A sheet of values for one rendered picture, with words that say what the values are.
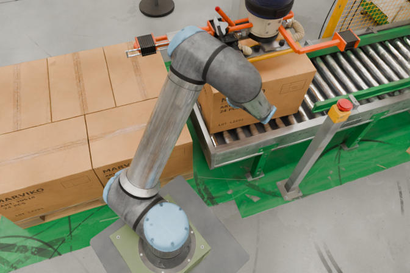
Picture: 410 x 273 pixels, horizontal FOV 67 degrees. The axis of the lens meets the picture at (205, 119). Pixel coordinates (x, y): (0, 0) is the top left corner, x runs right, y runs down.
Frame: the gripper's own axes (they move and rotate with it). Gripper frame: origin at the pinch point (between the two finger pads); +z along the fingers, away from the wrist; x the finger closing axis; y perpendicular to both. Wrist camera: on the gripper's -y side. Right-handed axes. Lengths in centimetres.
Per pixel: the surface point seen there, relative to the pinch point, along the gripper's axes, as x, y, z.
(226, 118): -51, 5, -18
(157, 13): -117, 8, 176
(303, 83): -34, 49, -21
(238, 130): -65, 13, -21
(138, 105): -65, -42, 18
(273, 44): -8.0, 29.3, -10.4
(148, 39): 2.3, -30.9, 0.2
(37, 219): -111, -124, -17
